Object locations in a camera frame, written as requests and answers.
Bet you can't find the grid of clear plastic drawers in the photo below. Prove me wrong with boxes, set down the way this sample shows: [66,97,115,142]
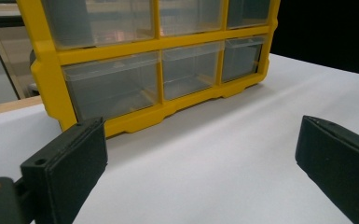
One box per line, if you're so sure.
[41,0,271,122]

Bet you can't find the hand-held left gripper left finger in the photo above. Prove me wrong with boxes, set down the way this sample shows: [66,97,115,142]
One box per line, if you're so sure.
[20,116,109,224]

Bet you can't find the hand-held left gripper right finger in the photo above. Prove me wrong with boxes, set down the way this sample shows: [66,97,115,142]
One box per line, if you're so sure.
[295,115,359,224]

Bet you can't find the yellow black drawer organizer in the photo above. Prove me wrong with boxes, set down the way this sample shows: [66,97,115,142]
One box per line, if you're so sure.
[16,0,282,138]

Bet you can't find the black horizontal frame bar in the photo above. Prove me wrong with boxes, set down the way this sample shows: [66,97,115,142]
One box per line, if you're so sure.
[0,15,24,30]

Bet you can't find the light wooden cabinet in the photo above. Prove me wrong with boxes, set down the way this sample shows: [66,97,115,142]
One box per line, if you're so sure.
[0,26,37,101]

